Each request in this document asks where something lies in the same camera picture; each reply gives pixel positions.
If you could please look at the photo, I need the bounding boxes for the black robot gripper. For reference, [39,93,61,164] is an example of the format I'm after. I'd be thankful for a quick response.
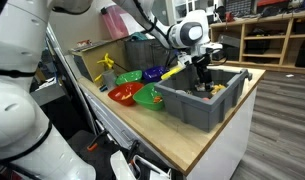
[191,54,215,90]

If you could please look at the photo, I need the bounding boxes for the brown plush doll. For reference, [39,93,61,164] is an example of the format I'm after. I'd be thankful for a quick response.
[194,83,207,93]

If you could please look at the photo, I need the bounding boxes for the yellow plush toy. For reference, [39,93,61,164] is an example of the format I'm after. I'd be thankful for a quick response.
[210,83,227,96]

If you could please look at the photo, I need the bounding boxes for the gray plastic bin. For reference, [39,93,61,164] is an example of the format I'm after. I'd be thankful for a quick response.
[154,67,253,134]

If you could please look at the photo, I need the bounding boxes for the blue plastic bowl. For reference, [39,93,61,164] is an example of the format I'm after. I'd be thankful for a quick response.
[142,65,169,84]

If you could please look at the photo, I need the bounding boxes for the green plastic bowl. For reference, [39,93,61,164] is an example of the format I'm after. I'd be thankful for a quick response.
[132,82,165,112]
[114,69,144,87]

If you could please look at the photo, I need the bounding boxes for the dark gray fabric basket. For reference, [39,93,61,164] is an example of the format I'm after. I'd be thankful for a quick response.
[124,37,175,72]

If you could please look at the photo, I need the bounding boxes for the black tool pegboard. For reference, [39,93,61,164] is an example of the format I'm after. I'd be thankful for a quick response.
[224,0,257,15]

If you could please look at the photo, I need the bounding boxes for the red plastic bowl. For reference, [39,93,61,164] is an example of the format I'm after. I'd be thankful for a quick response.
[107,81,145,107]

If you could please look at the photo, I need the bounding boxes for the wooden workshop shelf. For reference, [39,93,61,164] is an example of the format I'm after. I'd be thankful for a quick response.
[210,9,305,75]

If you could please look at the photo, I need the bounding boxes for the yellow spring clamp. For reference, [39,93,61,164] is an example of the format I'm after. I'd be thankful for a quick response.
[93,73,104,83]
[96,52,116,70]

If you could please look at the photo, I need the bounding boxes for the pink plastic bag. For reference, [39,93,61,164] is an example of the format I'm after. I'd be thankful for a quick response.
[100,4,130,41]

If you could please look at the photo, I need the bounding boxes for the large cardboard box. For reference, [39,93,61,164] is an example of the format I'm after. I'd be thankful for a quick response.
[69,39,130,83]

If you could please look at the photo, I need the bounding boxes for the white plastic part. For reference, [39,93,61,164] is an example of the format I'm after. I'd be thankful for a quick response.
[110,149,173,180]

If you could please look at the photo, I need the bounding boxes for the white orange paper box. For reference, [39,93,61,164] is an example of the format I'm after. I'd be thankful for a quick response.
[75,39,93,48]

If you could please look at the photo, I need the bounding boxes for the black clamp orange handle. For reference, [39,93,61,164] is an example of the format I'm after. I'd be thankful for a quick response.
[126,139,142,165]
[86,129,110,153]

